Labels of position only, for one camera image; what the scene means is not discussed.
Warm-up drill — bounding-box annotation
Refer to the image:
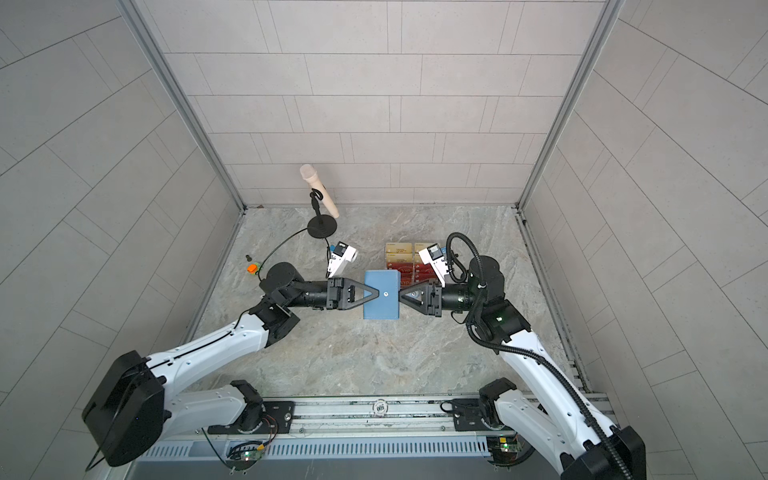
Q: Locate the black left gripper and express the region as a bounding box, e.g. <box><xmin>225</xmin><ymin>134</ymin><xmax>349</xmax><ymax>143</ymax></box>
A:
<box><xmin>282</xmin><ymin>285</ymin><xmax>374</xmax><ymax>320</ymax></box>

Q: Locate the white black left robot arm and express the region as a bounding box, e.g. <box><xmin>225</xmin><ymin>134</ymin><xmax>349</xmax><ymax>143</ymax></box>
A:
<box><xmin>82</xmin><ymin>262</ymin><xmax>380</xmax><ymax>469</ymax></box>

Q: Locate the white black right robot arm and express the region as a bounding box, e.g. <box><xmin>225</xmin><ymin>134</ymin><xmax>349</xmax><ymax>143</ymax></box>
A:
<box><xmin>400</xmin><ymin>245</ymin><xmax>647</xmax><ymax>479</ymax></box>

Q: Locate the red vip card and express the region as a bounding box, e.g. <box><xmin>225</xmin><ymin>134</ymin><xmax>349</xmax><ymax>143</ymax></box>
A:
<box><xmin>386</xmin><ymin>262</ymin><xmax>436</xmax><ymax>287</ymax></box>

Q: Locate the clear acrylic card tray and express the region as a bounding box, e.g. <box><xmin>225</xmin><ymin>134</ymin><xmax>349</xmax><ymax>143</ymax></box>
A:
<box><xmin>385</xmin><ymin>242</ymin><xmax>437</xmax><ymax>288</ymax></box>

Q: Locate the black microphone stand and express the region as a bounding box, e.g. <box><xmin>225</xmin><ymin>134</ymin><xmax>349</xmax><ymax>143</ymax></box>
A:
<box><xmin>306</xmin><ymin>188</ymin><xmax>337</xmax><ymax>239</ymax></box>

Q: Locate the cream microphone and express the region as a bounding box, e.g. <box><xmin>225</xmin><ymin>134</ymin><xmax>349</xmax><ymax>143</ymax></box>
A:
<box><xmin>300</xmin><ymin>164</ymin><xmax>340</xmax><ymax>219</ymax></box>

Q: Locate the right green circuit board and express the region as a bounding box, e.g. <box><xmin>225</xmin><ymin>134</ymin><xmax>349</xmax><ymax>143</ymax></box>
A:
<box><xmin>486</xmin><ymin>435</ymin><xmax>524</xmax><ymax>466</ymax></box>

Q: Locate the green circuit board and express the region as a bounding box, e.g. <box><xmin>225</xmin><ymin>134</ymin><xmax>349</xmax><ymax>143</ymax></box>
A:
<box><xmin>486</xmin><ymin>435</ymin><xmax>524</xmax><ymax>466</ymax></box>
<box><xmin>226</xmin><ymin>441</ymin><xmax>266</xmax><ymax>471</ymax></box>

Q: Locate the left green circuit board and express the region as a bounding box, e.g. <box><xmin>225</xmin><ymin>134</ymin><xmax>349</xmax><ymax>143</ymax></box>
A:
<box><xmin>226</xmin><ymin>441</ymin><xmax>266</xmax><ymax>471</ymax></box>

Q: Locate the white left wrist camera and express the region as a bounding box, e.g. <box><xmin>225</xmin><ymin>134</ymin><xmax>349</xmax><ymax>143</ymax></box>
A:
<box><xmin>327</xmin><ymin>241</ymin><xmax>358</xmax><ymax>278</ymax></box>

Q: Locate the aluminium mounting rail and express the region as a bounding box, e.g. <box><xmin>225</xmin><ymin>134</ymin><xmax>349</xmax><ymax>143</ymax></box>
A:
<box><xmin>119</xmin><ymin>392</ymin><xmax>619</xmax><ymax>445</ymax></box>

